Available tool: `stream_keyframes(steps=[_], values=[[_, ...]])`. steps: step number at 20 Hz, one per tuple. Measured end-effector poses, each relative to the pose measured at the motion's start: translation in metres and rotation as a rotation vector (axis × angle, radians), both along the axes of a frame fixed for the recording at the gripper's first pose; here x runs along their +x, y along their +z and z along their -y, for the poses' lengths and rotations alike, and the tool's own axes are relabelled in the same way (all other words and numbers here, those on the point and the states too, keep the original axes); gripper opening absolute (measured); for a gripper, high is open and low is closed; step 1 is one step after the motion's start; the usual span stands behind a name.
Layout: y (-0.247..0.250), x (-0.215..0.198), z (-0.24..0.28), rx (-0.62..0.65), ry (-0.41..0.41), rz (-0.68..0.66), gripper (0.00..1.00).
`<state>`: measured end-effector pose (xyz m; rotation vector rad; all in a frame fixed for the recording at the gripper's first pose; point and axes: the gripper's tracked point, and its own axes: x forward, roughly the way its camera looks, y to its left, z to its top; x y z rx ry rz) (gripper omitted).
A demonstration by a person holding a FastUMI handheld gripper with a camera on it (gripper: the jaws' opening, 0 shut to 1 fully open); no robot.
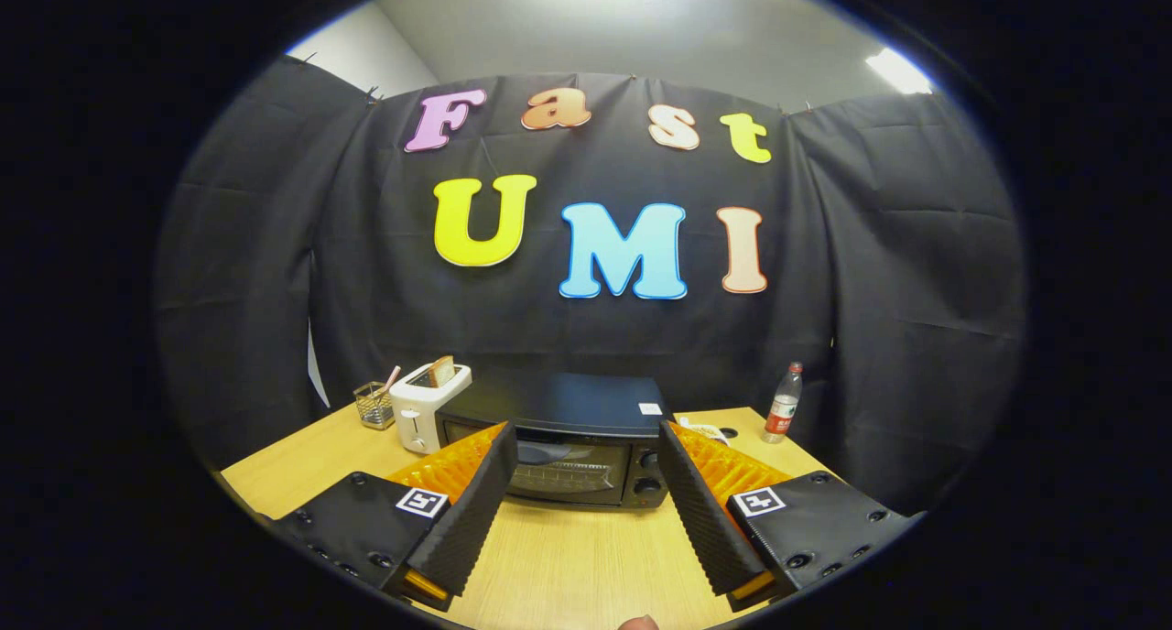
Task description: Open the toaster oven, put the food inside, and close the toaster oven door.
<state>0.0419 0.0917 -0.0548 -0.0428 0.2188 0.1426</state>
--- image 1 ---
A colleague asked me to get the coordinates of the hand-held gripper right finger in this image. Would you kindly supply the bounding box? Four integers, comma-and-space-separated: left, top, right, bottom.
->
657, 420, 917, 613

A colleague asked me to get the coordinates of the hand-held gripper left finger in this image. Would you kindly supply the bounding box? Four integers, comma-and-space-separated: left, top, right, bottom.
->
270, 421, 519, 613

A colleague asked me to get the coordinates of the black toaster oven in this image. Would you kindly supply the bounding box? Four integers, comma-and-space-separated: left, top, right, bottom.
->
434, 372, 678, 510

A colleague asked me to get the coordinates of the white bread toaster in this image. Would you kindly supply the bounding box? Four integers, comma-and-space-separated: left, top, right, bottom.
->
389, 363, 473, 455

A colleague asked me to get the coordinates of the white divided bean dish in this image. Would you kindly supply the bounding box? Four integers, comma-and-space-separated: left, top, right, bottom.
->
676, 416, 732, 445

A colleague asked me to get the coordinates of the clear plastic water bottle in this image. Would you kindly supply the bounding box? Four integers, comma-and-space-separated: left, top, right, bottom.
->
762, 362, 804, 445

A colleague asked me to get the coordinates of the small ceiling light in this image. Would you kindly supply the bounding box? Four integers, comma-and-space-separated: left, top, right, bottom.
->
865, 48, 933, 96

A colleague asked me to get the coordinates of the wire mesh basket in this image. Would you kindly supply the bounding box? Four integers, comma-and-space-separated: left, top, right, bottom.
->
353, 382, 396, 430

